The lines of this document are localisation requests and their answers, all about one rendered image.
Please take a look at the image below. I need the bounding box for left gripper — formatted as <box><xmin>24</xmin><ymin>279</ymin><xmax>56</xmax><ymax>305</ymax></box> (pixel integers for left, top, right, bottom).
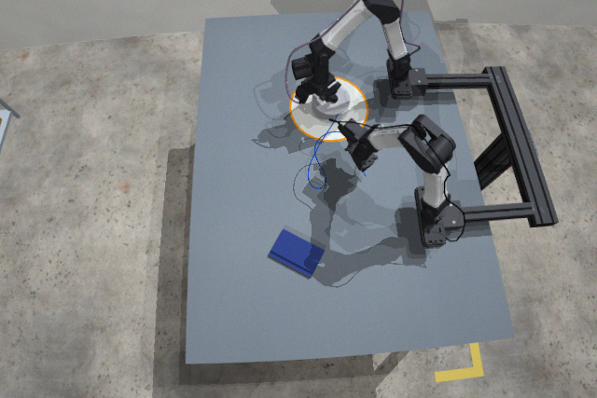
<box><xmin>344</xmin><ymin>142</ymin><xmax>378</xmax><ymax>172</ymax></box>

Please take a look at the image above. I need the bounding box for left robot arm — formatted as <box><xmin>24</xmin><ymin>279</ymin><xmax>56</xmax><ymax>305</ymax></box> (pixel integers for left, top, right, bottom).
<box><xmin>338</xmin><ymin>114</ymin><xmax>456</xmax><ymax>245</ymax></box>

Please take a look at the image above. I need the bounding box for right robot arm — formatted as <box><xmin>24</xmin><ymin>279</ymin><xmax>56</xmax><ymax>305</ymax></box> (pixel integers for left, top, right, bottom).
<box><xmin>292</xmin><ymin>0</ymin><xmax>412</xmax><ymax>104</ymax></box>

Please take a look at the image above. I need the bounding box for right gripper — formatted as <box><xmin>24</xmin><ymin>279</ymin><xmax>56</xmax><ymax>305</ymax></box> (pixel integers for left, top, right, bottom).
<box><xmin>301</xmin><ymin>73</ymin><xmax>341</xmax><ymax>101</ymax></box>

